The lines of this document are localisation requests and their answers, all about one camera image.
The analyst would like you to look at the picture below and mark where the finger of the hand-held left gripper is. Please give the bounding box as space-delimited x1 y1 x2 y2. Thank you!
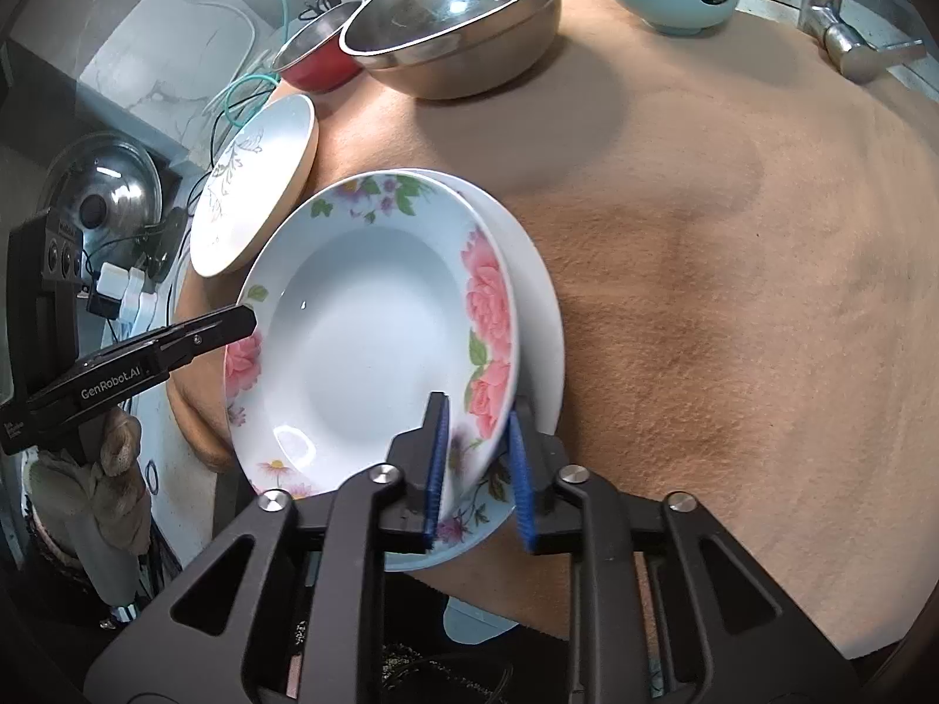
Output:
156 304 259 371

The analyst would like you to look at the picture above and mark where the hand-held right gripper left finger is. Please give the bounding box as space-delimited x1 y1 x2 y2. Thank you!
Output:
84 392 452 704

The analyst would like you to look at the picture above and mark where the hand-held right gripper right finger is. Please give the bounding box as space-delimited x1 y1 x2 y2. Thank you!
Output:
506 396 863 704

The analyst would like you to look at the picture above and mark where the pink rose floral plate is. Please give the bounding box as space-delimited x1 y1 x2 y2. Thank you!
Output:
224 170 522 573

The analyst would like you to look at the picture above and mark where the white plate grey floral print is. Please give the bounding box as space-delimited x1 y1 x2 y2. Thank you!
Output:
189 94 322 278

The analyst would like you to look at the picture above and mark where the plain white plate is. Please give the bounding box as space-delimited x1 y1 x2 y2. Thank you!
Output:
411 170 568 441

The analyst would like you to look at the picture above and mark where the person's left hand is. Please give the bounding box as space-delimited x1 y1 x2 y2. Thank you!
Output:
25 407 155 554

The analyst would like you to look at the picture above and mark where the white power strip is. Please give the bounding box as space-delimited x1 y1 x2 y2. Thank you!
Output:
88 264 158 324

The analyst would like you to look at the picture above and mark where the stainless steel pot lid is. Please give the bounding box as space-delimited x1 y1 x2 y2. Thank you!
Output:
40 133 164 243

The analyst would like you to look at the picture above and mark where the light blue plastic piece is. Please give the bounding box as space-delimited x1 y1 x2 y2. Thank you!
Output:
444 594 518 647

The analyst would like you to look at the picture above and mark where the tan felt mat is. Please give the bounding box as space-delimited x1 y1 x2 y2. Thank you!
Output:
167 0 939 665

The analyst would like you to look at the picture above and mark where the small red steel bowl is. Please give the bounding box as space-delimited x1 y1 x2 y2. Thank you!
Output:
271 0 366 94

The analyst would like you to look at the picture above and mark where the chrome faucet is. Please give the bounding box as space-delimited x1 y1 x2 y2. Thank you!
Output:
796 0 929 83

